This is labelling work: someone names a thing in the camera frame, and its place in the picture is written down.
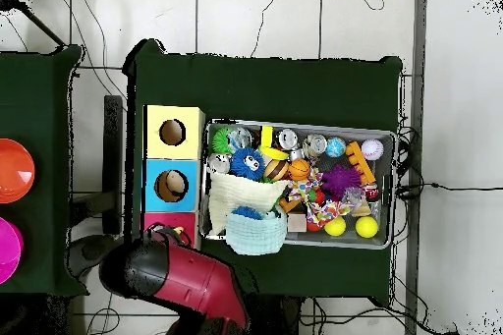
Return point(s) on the colourful patterned cloth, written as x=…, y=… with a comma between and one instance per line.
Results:
x=326, y=211
x=302, y=189

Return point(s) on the purple spiky ball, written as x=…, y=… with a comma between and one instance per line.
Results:
x=340, y=182

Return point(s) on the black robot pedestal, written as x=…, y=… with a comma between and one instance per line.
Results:
x=279, y=319

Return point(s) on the blue fuzzy ball with eyes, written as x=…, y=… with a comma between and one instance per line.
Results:
x=248, y=164

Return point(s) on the silver metal can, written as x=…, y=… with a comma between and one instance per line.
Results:
x=288, y=138

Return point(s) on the mint green waffle cloth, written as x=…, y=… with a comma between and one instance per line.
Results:
x=255, y=234

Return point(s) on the yellow ball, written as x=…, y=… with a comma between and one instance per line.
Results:
x=366, y=226
x=335, y=226

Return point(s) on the wooden cube block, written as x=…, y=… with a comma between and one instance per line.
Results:
x=297, y=223

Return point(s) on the globe print ball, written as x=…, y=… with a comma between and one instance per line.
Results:
x=335, y=147

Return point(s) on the white baseball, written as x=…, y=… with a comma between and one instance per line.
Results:
x=372, y=149

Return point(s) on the orange plastic block toy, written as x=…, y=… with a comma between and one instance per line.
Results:
x=360, y=162

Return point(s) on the yellow plastic block toy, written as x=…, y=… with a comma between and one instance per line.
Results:
x=268, y=140

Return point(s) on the blue spiky ball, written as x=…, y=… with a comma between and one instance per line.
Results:
x=247, y=212

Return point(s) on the dark green table cloth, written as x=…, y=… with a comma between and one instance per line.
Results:
x=267, y=83
x=39, y=115

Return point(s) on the green spiky ball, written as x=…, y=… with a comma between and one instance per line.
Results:
x=222, y=141

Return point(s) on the wooden box with three holes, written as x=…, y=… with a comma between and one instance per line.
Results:
x=174, y=158

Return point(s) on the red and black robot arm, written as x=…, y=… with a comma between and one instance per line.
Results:
x=189, y=280

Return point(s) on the magenta plate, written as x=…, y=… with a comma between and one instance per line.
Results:
x=8, y=248

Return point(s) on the small orange basketball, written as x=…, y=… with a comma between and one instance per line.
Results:
x=299, y=169

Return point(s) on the cream yellow waffle cloth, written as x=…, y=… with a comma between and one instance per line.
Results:
x=236, y=192

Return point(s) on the orange plate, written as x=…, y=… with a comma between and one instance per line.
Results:
x=14, y=170

